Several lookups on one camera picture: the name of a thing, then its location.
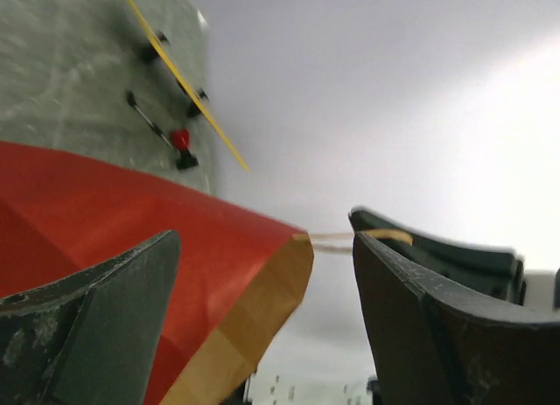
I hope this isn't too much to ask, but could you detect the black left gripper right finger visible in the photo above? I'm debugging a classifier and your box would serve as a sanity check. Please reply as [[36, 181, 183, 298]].
[[353, 234, 559, 404]]

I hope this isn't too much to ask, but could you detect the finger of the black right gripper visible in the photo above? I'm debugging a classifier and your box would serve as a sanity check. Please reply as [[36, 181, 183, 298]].
[[348, 207, 525, 304]]

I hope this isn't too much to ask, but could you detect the red brown paper bag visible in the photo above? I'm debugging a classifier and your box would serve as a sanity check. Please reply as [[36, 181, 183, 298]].
[[0, 140, 412, 405]]

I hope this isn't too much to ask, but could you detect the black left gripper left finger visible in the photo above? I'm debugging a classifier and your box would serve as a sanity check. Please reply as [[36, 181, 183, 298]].
[[1, 231, 181, 404]]

